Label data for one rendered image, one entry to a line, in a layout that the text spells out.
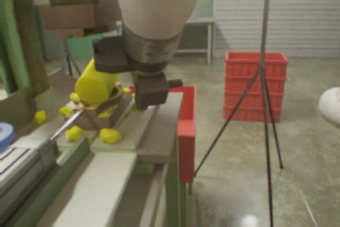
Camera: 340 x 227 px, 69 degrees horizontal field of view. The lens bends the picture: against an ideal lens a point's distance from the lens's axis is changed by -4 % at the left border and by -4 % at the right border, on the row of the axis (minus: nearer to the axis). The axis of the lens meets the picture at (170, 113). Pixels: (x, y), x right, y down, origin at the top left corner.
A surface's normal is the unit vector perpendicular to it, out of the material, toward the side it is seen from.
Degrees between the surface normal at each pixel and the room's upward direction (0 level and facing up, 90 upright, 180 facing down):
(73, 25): 90
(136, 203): 0
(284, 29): 90
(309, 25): 90
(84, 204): 0
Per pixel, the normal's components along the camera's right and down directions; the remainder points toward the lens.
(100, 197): -0.04, -0.91
